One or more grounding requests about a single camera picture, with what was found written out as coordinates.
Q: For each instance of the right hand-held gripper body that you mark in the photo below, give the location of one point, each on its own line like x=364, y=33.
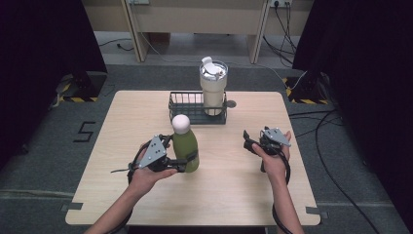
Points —
x=275, y=136

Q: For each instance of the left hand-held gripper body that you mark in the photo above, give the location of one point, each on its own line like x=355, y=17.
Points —
x=152, y=155

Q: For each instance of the green bottle with white cap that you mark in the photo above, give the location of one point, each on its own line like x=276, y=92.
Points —
x=185, y=146

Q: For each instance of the cream tumbler with lid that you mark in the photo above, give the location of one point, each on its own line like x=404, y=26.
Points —
x=213, y=87

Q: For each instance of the person's left hand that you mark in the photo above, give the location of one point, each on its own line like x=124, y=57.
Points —
x=146, y=180

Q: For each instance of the person's right hand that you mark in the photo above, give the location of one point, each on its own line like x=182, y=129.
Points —
x=274, y=165

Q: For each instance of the grey round table cap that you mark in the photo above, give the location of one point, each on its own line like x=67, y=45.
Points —
x=231, y=104

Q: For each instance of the stand base with striped tape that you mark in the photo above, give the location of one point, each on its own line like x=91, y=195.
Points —
x=305, y=92
x=82, y=86

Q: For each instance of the grey tape strip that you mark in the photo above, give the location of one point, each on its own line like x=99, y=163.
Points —
x=314, y=210
x=73, y=206

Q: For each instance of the black curtain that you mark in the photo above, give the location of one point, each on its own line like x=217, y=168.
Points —
x=39, y=65
x=370, y=81

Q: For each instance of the beige wooden desk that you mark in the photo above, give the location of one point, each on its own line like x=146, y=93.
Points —
x=181, y=18

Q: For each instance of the white wall socket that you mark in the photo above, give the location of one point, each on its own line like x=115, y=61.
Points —
x=281, y=2

